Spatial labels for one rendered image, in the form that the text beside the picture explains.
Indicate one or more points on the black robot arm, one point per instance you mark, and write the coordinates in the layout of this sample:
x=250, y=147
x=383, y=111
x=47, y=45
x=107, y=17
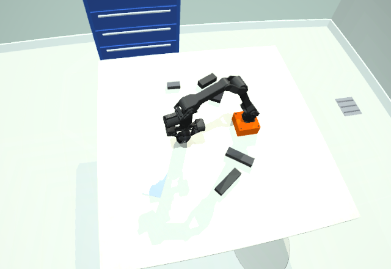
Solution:
x=191, y=103

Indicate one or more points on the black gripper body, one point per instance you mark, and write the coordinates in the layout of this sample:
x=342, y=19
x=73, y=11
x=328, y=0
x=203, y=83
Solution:
x=198, y=124

